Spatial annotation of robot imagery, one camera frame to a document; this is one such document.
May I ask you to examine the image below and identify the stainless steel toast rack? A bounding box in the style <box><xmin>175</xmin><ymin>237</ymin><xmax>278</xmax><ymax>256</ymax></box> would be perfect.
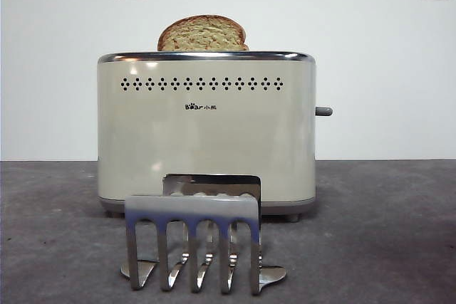
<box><xmin>120</xmin><ymin>173</ymin><xmax>288</xmax><ymax>296</ymax></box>

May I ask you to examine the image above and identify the cream toaster with chrome top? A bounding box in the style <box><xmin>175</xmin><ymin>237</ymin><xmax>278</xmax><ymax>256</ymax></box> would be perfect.
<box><xmin>97</xmin><ymin>51</ymin><xmax>317</xmax><ymax>222</ymax></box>

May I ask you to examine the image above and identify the toasted bread slice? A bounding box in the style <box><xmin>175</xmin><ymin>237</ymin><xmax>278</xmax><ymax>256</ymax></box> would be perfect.
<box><xmin>157</xmin><ymin>14</ymin><xmax>250</xmax><ymax>52</ymax></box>

